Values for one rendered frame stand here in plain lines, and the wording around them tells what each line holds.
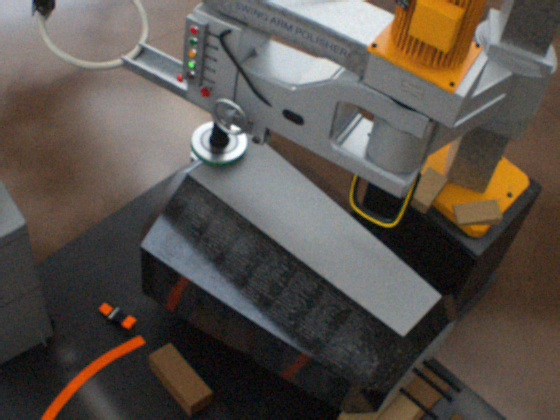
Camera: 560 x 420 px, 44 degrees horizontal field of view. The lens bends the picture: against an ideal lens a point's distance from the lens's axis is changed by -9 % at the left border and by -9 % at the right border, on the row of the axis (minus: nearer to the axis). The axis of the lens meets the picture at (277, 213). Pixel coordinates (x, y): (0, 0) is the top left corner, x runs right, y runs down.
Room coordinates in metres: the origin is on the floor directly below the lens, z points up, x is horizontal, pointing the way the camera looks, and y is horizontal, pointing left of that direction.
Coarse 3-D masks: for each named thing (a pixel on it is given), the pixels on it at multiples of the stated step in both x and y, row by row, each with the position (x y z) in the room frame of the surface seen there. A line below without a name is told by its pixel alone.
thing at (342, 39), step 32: (224, 0) 1.92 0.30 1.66; (256, 0) 1.88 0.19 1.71; (288, 0) 1.89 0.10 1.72; (320, 0) 1.93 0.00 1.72; (352, 0) 1.97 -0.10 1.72; (288, 32) 1.83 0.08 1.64; (320, 32) 1.79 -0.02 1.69; (352, 32) 1.79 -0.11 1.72; (352, 64) 1.75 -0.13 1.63; (384, 64) 1.70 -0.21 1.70; (480, 64) 1.78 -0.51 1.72; (416, 96) 1.65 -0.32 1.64; (448, 96) 1.62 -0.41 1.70
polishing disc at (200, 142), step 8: (200, 128) 2.08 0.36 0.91; (208, 128) 2.08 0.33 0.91; (232, 128) 2.11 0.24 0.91; (200, 136) 2.03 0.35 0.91; (208, 136) 2.04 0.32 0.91; (232, 136) 2.07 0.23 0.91; (240, 136) 2.07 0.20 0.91; (192, 144) 1.98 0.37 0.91; (200, 144) 1.99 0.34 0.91; (208, 144) 2.00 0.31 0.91; (232, 144) 2.02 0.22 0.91; (240, 144) 2.03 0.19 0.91; (200, 152) 1.95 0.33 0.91; (208, 152) 1.96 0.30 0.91; (216, 152) 1.97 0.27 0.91; (224, 152) 1.97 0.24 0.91; (232, 152) 1.98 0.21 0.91; (240, 152) 1.99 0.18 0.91; (208, 160) 1.93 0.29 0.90; (216, 160) 1.93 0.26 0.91; (224, 160) 1.93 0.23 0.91; (232, 160) 1.95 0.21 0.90
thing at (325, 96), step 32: (224, 32) 1.90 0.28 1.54; (256, 64) 1.92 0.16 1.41; (288, 64) 1.94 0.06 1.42; (320, 64) 1.95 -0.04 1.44; (256, 96) 1.86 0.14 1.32; (288, 96) 1.83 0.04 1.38; (320, 96) 1.79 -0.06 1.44; (352, 96) 1.75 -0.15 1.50; (384, 96) 1.72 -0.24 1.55; (256, 128) 1.88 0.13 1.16; (288, 128) 1.82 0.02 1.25; (320, 128) 1.78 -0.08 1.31; (352, 128) 1.85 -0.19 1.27; (416, 128) 1.66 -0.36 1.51; (352, 160) 1.73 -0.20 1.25
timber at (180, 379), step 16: (160, 352) 1.48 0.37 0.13; (176, 352) 1.50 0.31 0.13; (160, 368) 1.40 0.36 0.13; (176, 368) 1.42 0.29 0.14; (192, 368) 1.44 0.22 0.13; (176, 384) 1.35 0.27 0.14; (192, 384) 1.36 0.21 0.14; (176, 400) 1.32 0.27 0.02; (192, 400) 1.29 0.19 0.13; (208, 400) 1.33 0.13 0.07
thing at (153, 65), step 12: (144, 48) 2.24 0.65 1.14; (132, 60) 2.19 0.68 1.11; (144, 60) 2.20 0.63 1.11; (156, 60) 2.21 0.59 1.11; (168, 60) 2.19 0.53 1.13; (144, 72) 2.10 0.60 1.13; (156, 72) 2.14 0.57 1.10; (168, 72) 2.15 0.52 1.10; (180, 72) 2.16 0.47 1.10; (156, 84) 2.07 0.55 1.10; (168, 84) 2.05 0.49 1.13; (180, 84) 2.10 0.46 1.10; (180, 96) 2.03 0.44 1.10; (204, 108) 1.99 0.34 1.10; (240, 120) 1.93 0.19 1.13
